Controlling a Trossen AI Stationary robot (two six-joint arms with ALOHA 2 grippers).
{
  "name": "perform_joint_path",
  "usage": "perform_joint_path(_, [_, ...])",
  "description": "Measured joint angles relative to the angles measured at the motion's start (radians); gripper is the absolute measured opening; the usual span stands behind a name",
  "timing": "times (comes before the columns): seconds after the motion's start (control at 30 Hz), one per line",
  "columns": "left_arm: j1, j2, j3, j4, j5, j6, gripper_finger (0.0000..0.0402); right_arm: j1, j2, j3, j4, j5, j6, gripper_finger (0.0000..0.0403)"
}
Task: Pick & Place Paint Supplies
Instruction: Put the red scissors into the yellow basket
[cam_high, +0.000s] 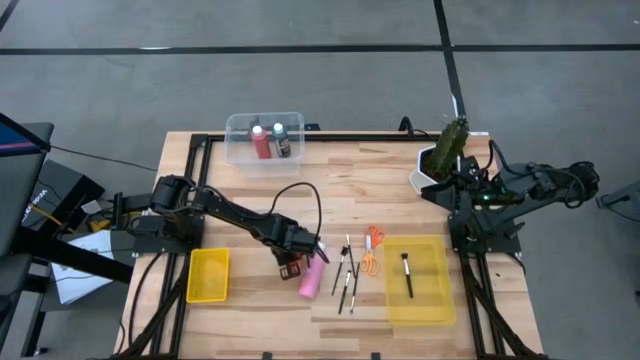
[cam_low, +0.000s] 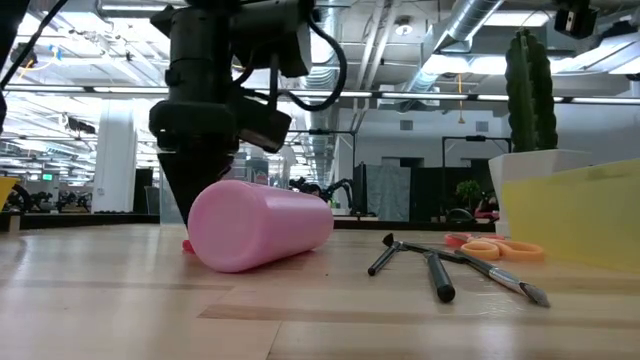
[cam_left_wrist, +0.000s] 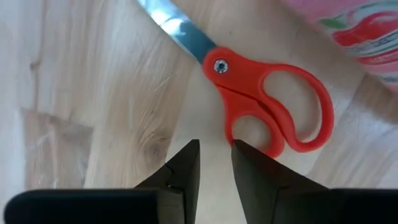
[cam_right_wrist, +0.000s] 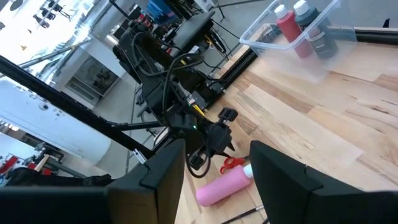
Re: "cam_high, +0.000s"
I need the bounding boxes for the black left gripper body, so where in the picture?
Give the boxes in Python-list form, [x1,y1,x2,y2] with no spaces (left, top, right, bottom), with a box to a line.
[272,224,332,269]

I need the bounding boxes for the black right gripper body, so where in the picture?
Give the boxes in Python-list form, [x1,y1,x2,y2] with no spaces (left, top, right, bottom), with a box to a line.
[439,167,471,211]

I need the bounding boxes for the red handled scissors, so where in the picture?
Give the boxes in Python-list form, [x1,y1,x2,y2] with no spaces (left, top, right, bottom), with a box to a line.
[285,251,316,279]

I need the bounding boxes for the pink paint bottle white cap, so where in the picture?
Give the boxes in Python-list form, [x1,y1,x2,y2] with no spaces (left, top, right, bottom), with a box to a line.
[298,242,328,300]

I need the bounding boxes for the thin brush wide black head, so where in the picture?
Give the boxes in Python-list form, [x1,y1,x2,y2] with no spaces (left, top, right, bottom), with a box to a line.
[330,245,350,297]

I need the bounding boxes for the thick black brush silver ferrule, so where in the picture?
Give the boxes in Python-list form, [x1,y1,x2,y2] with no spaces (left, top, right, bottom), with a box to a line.
[337,270,354,315]

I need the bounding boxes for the long thin black paintbrush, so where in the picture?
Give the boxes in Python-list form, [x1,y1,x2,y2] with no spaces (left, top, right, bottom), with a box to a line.
[348,262,362,315]

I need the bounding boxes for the orange handled scissors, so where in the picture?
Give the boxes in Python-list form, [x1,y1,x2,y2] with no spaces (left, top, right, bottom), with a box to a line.
[360,225,386,277]

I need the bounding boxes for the large black fluffy-head brush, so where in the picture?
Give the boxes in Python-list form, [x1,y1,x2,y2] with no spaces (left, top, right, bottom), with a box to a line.
[399,252,415,300]

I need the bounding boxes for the dark paint bottle white cap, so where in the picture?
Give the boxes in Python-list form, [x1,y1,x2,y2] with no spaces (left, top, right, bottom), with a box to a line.
[271,122,292,159]

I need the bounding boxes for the red paint bottle white cap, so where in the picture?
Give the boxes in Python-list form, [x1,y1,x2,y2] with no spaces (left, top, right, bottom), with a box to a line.
[250,124,273,160]

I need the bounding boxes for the green cactus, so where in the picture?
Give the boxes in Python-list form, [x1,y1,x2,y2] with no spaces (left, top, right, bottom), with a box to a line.
[428,117,471,182]

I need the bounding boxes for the small yellow plastic basket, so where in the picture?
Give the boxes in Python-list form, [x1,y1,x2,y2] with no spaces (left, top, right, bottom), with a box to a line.
[186,247,231,305]

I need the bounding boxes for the translucent yellow plastic tray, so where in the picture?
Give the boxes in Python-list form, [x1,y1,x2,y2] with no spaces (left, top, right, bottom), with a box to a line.
[382,235,457,327]

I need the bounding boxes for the clear plastic storage bin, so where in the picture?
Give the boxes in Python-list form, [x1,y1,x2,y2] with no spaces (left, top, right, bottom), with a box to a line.
[224,111,306,166]

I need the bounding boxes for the white board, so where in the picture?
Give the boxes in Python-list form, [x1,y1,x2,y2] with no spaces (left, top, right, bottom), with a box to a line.
[49,228,127,306]

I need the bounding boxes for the black stand beam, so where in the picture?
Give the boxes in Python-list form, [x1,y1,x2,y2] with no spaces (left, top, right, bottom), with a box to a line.
[12,227,135,285]

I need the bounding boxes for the black equipment case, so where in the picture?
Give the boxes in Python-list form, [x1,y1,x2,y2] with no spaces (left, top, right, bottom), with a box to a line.
[22,158,107,234]

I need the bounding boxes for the dark monitor blue screen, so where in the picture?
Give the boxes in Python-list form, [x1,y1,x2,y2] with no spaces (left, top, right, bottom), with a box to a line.
[0,112,55,259]

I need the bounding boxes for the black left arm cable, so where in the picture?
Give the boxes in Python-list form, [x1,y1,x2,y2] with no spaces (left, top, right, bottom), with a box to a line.
[268,181,325,247]

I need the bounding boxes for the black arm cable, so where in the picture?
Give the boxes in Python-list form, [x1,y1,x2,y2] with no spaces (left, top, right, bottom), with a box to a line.
[487,138,519,177]
[268,181,325,247]

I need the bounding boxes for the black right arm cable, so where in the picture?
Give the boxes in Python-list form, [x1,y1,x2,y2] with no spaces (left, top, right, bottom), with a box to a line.
[487,138,519,177]

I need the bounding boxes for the black aluminium table frame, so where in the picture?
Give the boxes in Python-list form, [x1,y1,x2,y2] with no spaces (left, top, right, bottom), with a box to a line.
[113,130,549,360]

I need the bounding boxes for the black floor cable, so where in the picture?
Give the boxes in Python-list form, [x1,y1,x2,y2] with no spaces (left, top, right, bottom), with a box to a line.
[49,143,160,175]

